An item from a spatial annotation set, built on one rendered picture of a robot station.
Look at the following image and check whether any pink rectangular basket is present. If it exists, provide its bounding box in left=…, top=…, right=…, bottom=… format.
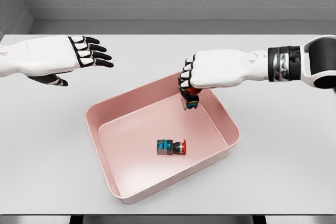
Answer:
left=85, top=70, right=241, bottom=205

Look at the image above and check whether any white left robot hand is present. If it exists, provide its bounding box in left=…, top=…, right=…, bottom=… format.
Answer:
left=19, top=35, right=114, bottom=87

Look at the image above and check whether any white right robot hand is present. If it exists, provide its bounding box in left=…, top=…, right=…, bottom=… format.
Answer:
left=177, top=49, right=240, bottom=111

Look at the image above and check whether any red button industrial switch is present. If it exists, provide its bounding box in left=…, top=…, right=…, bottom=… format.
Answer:
left=182, top=87, right=201, bottom=111
left=156, top=138, right=188, bottom=157

